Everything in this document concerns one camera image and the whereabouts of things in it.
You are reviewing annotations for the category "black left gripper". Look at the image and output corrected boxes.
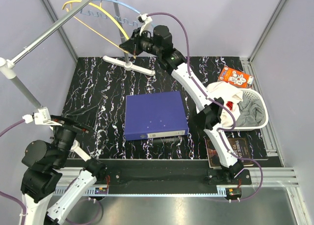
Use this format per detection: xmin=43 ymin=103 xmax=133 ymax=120
xmin=51 ymin=104 xmax=100 ymax=166

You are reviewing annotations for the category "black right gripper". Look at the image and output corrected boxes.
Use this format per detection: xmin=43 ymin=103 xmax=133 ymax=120
xmin=119 ymin=27 xmax=161 ymax=57

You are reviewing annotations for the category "yellow plastic hanger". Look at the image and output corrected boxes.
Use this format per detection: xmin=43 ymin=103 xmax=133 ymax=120
xmin=61 ymin=0 xmax=138 ymax=59

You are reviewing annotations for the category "light blue plastic hanger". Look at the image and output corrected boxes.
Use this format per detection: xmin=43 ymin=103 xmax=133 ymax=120
xmin=77 ymin=0 xmax=140 ymax=28

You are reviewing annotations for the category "white t shirt red print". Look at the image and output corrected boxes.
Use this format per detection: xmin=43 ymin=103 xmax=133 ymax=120
xmin=207 ymin=81 xmax=243 ymax=121

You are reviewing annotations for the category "grey t shirt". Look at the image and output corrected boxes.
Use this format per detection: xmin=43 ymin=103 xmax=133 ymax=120
xmin=236 ymin=96 xmax=265 ymax=127

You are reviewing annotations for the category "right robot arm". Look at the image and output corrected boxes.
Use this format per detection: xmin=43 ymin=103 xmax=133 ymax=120
xmin=119 ymin=25 xmax=244 ymax=184

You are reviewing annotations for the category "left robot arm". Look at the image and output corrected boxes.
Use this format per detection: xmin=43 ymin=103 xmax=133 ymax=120
xmin=20 ymin=106 xmax=110 ymax=225

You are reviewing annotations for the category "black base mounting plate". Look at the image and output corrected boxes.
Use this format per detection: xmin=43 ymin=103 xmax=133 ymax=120
xmin=46 ymin=158 xmax=252 ymax=195

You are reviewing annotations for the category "metal clothes rack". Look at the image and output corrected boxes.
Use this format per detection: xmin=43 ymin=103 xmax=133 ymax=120
xmin=0 ymin=0 xmax=157 ymax=162

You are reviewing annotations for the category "white plastic basket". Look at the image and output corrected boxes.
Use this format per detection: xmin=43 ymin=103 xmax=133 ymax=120
xmin=233 ymin=88 xmax=269 ymax=131

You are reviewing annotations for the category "dark brown book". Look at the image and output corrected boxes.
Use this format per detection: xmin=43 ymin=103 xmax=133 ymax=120
xmin=206 ymin=138 xmax=252 ymax=169

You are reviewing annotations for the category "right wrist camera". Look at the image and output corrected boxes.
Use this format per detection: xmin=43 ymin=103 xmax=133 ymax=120
xmin=137 ymin=14 xmax=153 ymax=35

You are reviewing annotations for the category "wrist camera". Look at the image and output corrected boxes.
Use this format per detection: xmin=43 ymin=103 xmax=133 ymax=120
xmin=137 ymin=14 xmax=153 ymax=35
xmin=22 ymin=107 xmax=61 ymax=126

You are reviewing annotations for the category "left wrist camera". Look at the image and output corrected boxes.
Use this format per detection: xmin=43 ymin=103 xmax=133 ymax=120
xmin=22 ymin=107 xmax=61 ymax=126

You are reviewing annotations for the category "blue ring binder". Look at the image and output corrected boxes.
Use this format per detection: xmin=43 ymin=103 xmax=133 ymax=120
xmin=124 ymin=91 xmax=188 ymax=141

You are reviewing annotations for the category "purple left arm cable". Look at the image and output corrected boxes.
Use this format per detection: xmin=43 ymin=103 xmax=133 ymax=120
xmin=0 ymin=119 xmax=26 ymax=225

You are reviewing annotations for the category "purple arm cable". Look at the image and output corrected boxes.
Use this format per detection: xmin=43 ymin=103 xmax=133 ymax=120
xmin=0 ymin=119 xmax=26 ymax=225
xmin=146 ymin=11 xmax=263 ymax=201

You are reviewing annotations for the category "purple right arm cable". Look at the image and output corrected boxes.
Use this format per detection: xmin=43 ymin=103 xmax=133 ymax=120
xmin=146 ymin=11 xmax=263 ymax=201

